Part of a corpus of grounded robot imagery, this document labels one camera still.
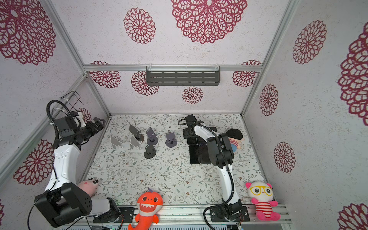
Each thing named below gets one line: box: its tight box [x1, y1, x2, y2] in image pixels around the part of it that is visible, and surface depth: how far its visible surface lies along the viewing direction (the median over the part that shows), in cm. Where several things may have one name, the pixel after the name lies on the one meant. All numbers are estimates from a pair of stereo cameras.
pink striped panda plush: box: [245, 181, 281, 222], surface depth 75 cm
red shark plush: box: [128, 187, 163, 230], surface depth 71 cm
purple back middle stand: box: [165, 131, 178, 148], surface depth 100 cm
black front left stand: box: [143, 144, 157, 159], surface depth 97 cm
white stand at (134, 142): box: [129, 135, 142, 150], surface depth 99 cm
